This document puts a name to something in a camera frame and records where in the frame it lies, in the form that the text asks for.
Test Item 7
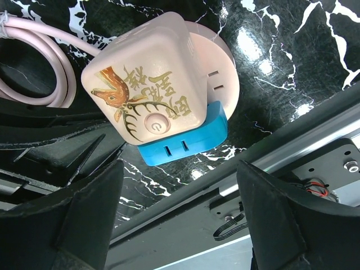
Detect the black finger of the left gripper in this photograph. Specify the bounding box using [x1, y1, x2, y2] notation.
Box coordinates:
[1, 103, 126, 188]

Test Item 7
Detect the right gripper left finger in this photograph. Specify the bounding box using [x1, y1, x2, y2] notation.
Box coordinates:
[1, 160, 124, 269]

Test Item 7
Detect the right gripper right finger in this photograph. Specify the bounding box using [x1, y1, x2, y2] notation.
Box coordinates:
[237, 160, 359, 269]

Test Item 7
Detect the blue plug adapter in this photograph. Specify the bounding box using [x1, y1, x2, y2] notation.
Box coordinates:
[138, 101, 228, 166]

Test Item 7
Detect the pink coiled power cord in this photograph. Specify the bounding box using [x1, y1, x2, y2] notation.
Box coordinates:
[0, 11, 106, 109]

